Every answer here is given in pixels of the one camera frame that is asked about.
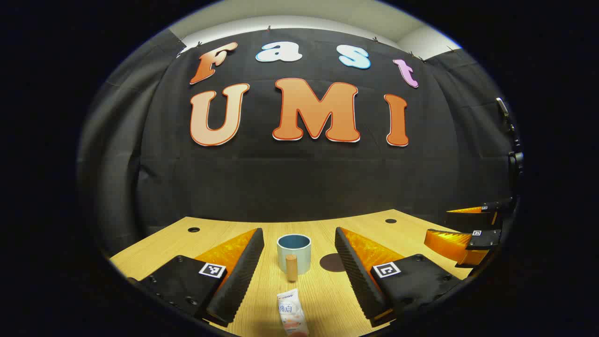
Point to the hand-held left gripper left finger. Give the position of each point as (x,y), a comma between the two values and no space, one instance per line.
(243,276)

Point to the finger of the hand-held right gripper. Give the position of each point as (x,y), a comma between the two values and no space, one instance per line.
(484,239)
(468,220)

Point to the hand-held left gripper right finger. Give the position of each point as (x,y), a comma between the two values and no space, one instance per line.
(355,276)

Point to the dark brown round coaster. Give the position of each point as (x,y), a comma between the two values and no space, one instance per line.
(331,263)

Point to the white toothpaste tube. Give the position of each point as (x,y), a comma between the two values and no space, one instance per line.
(290,311)

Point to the wooden desktop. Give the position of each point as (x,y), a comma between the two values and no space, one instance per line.
(323,299)

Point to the black side curtain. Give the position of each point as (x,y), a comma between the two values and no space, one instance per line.
(477,93)
(112,164)

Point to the black backdrop cloth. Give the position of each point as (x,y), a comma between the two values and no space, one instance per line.
(299,178)

